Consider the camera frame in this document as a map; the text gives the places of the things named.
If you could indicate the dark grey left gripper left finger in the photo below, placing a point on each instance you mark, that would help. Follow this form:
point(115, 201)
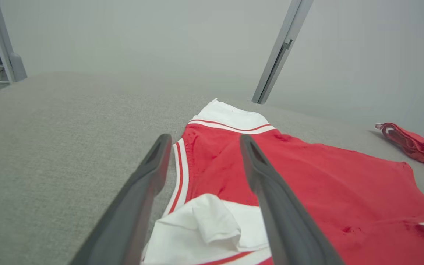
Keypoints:
point(123, 228)

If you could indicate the red shorts white trim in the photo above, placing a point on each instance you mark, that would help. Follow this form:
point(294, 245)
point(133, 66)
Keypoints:
point(418, 147)

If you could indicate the grey partition stand leg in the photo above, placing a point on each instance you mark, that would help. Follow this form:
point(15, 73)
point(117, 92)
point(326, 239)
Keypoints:
point(4, 44)

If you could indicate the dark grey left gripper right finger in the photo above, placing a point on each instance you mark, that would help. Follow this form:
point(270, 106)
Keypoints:
point(289, 228)

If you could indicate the grey partition post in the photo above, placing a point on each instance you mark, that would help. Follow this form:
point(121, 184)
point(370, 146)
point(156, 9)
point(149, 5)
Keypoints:
point(287, 33)

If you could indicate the red jersey white sleeves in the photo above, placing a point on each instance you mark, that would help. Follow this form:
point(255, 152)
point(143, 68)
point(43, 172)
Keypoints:
point(326, 184)

